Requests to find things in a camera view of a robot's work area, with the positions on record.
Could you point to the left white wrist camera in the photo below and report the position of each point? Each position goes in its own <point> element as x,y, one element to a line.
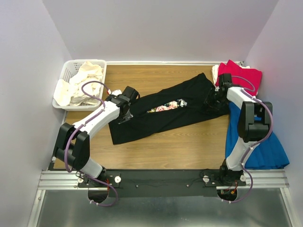
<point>114,92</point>

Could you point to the white plastic laundry basket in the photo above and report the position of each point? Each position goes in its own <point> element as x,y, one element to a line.
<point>82,108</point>

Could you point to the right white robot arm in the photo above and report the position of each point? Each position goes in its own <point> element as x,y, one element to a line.
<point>254,126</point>

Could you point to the folded white t-shirt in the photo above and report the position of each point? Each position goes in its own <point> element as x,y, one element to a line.
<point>215,69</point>

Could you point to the cream white t-shirt in basket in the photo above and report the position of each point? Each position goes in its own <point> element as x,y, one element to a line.
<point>78,82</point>

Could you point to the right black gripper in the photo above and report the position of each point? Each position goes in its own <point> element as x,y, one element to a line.
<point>212,106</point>

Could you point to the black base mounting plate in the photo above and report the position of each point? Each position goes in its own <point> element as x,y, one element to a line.
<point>171,183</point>

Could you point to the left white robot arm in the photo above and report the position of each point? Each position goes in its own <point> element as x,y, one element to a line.
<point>73,141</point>

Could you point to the black floral print t-shirt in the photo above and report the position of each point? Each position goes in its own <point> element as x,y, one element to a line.
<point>170,108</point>

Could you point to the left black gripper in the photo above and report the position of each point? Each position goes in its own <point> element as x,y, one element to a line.
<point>128,117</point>

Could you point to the folded pink t-shirt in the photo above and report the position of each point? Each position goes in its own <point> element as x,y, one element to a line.
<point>248,78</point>

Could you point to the blue t-shirt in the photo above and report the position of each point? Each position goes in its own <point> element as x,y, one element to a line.
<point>269,154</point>

